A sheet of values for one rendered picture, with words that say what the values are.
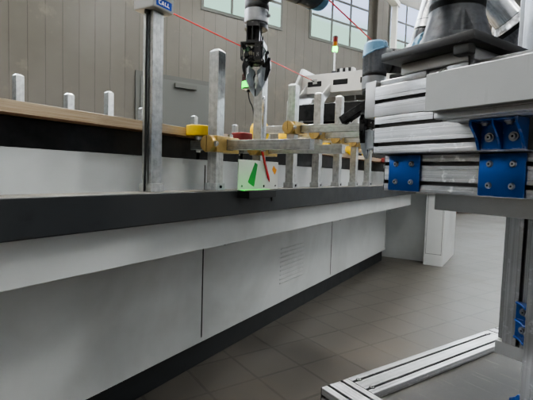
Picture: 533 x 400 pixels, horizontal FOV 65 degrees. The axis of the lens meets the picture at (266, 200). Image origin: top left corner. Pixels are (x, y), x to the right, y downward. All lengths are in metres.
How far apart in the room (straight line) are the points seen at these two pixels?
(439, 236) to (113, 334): 3.04
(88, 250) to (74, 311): 0.31
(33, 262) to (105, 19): 5.79
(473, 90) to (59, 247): 0.85
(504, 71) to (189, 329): 1.30
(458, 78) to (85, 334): 1.12
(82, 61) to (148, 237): 5.36
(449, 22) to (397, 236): 3.21
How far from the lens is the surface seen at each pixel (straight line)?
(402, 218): 4.06
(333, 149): 1.40
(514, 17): 1.59
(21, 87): 2.16
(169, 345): 1.57
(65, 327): 1.28
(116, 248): 1.06
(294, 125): 1.69
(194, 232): 1.25
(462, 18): 1.02
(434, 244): 3.90
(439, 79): 0.84
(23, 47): 6.31
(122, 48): 6.54
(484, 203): 1.06
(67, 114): 1.15
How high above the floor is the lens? 0.76
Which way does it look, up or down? 4 degrees down
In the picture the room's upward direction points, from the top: 2 degrees clockwise
